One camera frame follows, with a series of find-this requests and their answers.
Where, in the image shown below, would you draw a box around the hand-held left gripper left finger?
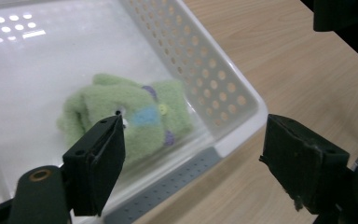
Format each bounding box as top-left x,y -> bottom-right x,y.
62,114 -> 127,217

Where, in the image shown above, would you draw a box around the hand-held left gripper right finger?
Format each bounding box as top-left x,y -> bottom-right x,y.
258,113 -> 351,217

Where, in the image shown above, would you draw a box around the white plastic basket grey handles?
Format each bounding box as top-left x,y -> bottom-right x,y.
0,0 -> 269,224

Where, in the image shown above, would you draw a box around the black metal stand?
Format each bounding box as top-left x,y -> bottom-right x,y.
301,0 -> 358,70

